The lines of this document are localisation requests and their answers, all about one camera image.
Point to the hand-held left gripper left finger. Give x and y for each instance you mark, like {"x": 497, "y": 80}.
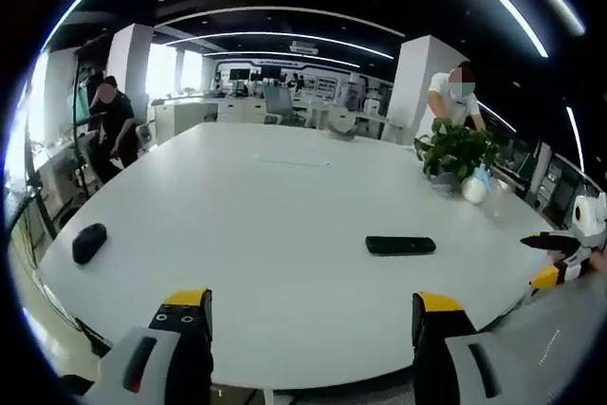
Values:
{"x": 161, "y": 357}

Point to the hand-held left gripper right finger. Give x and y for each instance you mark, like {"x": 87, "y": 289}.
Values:
{"x": 450, "y": 357}

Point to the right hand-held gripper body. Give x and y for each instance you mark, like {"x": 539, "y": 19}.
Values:
{"x": 588, "y": 220}

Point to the black remote control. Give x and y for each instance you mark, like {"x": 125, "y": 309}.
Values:
{"x": 400, "y": 245}

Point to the person's right hand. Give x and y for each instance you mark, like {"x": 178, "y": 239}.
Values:
{"x": 600, "y": 263}

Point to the clear glass cup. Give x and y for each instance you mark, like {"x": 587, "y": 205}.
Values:
{"x": 499, "y": 201}

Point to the white spray bottle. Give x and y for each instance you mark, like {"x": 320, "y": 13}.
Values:
{"x": 475, "y": 189}

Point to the green potted plant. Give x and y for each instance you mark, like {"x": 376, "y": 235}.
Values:
{"x": 457, "y": 149}

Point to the black oval case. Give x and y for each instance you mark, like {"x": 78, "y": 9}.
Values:
{"x": 89, "y": 243}

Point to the black tripod stand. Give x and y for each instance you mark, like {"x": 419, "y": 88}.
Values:
{"x": 78, "y": 139}

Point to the grey chair back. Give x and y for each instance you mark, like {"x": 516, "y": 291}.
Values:
{"x": 342, "y": 130}

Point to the white low cabinet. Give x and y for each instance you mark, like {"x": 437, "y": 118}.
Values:
{"x": 182, "y": 118}

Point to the grey office chair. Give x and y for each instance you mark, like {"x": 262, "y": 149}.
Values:
{"x": 280, "y": 104}

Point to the white ceiling air conditioner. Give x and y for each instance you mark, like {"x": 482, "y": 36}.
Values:
{"x": 304, "y": 47}

